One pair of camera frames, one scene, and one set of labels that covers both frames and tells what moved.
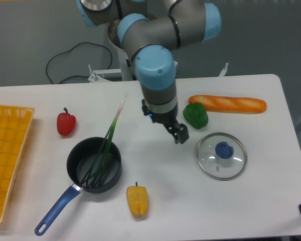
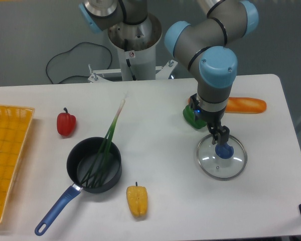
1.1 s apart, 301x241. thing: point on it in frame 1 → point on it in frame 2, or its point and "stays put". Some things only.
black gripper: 179,131 → 215,118
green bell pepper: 195,114 stays put
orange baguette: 230,104 stays put
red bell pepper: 65,123 stays put
